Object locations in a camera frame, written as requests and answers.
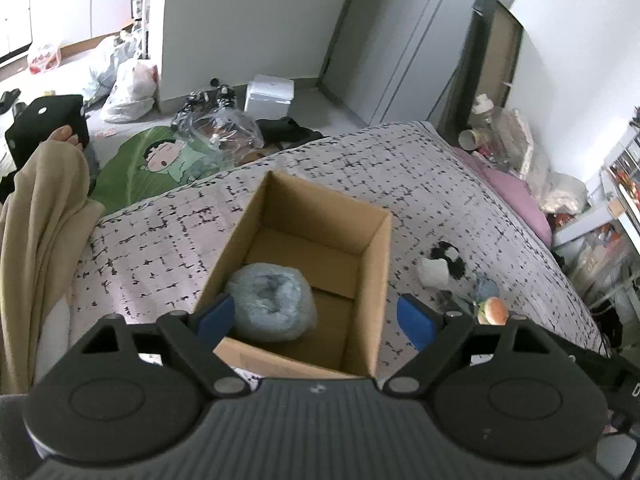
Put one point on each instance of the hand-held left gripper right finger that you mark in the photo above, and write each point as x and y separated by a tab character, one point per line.
415	322

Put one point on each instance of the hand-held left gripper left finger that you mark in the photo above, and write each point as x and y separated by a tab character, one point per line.
217	317

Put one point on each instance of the cardboard box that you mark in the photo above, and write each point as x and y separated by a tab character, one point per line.
370	285

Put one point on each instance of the black and white panda plush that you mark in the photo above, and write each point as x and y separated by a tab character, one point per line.
442	266

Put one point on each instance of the small blue soft toy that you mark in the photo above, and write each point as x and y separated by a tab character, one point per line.
485	286

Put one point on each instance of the burger plush toy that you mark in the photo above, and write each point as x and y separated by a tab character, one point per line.
494	310

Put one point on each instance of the grey patterned bed blanket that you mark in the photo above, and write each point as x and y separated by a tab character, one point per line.
175	240

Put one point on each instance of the pink pillow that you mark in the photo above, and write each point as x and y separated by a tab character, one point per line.
510	195

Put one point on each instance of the green cartoon floor mat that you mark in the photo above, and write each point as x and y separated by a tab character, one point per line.
160	162

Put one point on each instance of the clear crumpled plastic bag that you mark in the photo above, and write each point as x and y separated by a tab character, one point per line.
225	127

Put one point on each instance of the paper cup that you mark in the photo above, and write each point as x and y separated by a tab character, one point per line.
470	137

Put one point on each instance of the person's beige trouser leg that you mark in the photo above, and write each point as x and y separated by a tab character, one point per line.
40	240

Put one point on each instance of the black cloth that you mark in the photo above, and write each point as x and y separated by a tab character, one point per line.
287	132

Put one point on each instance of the pile of clear plastic bags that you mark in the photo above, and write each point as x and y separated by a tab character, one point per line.
545	170

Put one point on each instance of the large clear plastic bottle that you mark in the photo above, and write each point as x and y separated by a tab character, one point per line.
487	117

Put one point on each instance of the white square box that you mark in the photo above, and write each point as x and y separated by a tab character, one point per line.
269	96

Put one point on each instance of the white plastic bag red print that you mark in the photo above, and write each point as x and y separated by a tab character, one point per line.
131	87

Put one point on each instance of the black stool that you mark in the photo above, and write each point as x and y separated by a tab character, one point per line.
47	120

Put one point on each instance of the grey-white plastic bag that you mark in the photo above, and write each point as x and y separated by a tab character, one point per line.
106	62

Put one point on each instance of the grey door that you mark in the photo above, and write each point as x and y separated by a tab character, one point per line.
400	35

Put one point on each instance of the black slipper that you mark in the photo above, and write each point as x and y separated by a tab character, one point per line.
9	97

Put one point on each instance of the dark pump bottle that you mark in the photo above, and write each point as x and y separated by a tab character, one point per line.
135	0

